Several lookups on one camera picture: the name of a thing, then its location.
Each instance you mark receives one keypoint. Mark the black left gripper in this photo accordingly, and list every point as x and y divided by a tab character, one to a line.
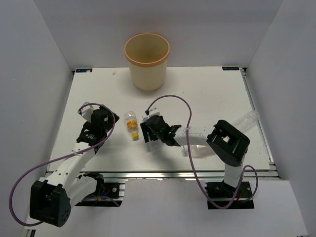
110	121

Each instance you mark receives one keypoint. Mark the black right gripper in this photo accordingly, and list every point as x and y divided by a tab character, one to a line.
144	129

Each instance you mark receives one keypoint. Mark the blue label bottle white cap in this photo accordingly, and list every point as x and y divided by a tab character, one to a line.
152	145

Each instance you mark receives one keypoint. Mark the clear bottle yellow cap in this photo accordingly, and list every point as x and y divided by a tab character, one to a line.
130	120

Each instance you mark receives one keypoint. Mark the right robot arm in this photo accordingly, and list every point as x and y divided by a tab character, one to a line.
227	142

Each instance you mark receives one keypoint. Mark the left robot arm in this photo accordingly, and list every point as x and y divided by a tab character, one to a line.
53	198

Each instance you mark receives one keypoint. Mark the beige plastic bin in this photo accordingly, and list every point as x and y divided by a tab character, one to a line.
147	54

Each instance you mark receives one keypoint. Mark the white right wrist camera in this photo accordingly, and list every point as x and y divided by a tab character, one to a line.
152	111

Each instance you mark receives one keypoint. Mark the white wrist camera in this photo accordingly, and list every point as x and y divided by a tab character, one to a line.
86	111
152	111

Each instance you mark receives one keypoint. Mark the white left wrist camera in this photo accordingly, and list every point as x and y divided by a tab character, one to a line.
86	111

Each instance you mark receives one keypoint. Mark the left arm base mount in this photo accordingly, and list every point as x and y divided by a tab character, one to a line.
110	194

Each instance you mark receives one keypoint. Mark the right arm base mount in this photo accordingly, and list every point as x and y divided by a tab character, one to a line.
221	194

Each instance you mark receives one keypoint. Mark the aluminium front rail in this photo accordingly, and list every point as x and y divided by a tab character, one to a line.
160	175

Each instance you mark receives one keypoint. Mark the aluminium rail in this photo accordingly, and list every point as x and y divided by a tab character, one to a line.
160	175
248	88

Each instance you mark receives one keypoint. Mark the aluminium right side rail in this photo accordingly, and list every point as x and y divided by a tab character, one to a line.
248	88

